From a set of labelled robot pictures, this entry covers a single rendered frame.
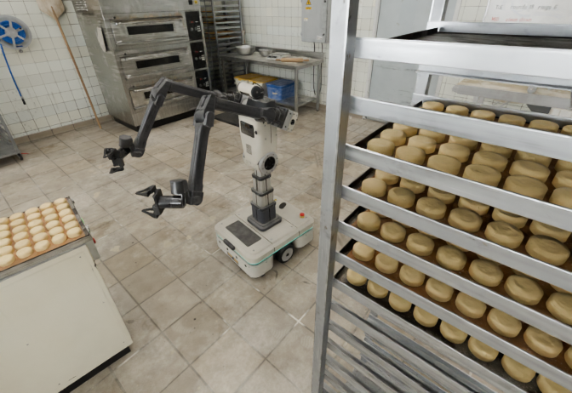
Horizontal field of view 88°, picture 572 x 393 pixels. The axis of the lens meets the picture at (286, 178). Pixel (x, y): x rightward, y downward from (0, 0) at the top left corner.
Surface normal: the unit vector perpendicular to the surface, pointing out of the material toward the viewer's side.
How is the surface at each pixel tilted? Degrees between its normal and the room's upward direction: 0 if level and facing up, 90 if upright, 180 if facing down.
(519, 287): 0
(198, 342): 0
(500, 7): 90
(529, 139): 90
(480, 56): 90
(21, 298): 90
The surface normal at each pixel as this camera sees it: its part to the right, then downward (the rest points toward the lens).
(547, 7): -0.65, 0.40
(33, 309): 0.69, 0.36
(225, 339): -0.02, -0.86
